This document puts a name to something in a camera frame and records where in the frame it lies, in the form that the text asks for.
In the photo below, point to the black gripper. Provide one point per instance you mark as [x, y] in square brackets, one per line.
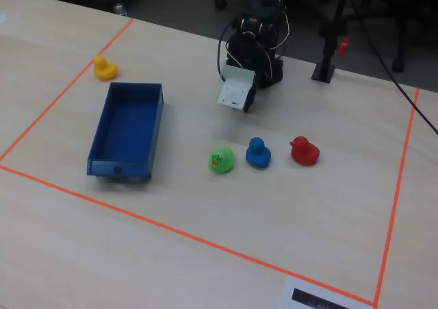
[250, 98]

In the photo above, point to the red rubber duck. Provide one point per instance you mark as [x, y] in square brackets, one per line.
[304, 153]

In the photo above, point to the blue rubber duck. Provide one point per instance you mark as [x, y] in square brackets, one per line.
[258, 155]

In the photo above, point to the green rubber duck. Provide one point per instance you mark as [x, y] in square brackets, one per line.
[222, 160]

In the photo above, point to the blue plastic box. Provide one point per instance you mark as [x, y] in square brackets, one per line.
[128, 127]

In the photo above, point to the yellow rubber duck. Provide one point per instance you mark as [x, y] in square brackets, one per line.
[104, 70]

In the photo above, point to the white printed paper sheet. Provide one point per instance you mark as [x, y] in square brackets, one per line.
[291, 290]

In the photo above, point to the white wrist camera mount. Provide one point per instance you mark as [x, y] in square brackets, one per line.
[236, 86]

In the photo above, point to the black camera stand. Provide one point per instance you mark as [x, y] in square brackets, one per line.
[323, 71]

